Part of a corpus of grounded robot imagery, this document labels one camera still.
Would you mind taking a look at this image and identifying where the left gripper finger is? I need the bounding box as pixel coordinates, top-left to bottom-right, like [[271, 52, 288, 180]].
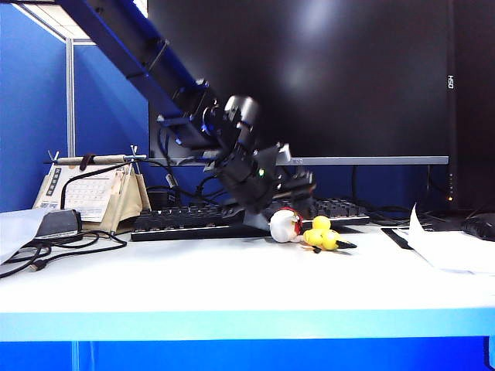
[[222, 203, 272, 233], [276, 169, 317, 218]]

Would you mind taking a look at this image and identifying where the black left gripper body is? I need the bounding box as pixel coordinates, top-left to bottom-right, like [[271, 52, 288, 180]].
[[210, 143, 292, 214]]

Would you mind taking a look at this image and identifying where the white doll with red trim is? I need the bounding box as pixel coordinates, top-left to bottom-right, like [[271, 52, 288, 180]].
[[268, 207, 305, 244]]

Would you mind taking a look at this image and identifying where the yellow doll with black ears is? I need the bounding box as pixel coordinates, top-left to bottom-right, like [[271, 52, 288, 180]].
[[312, 230, 358, 255]]

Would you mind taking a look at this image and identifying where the black mechanical keyboard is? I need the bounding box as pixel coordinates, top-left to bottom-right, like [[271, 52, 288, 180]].
[[130, 196, 371, 243]]

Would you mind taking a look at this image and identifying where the black power brick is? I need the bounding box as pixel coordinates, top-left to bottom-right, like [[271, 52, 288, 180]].
[[146, 186, 181, 212]]

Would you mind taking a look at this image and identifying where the beige tent desk calendar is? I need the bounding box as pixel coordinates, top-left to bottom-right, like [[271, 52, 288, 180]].
[[32, 145, 152, 234]]

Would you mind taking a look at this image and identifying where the large black monitor silver bezel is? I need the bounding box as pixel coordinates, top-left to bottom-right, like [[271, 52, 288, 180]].
[[148, 0, 451, 167]]

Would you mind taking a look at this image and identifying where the white curled paper sheet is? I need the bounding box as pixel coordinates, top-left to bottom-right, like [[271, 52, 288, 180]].
[[392, 203, 495, 276]]

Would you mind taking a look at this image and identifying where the black computer mouse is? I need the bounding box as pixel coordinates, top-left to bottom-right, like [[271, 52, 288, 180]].
[[462, 213, 495, 243]]

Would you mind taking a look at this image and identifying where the black HSO monitor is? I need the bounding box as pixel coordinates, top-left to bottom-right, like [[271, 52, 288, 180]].
[[446, 0, 495, 213]]

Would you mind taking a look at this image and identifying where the dark grey adapter box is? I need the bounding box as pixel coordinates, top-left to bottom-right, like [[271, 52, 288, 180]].
[[35, 209, 84, 239]]

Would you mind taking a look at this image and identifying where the black coiled cable behind keyboard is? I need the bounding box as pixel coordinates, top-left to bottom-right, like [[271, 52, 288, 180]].
[[185, 175, 237, 208]]

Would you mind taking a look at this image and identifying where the black monitor cable bundle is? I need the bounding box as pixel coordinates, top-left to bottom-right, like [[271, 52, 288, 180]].
[[350, 165, 415, 227]]

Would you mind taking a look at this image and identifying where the black looped cable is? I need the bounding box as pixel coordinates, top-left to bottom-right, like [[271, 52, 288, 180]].
[[6, 230, 128, 264]]

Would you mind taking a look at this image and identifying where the black cable with ferrite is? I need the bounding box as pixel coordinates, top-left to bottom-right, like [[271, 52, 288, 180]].
[[60, 158, 183, 210]]

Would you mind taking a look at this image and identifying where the black USB cable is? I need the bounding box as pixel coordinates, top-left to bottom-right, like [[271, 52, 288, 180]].
[[0, 247, 53, 279]]

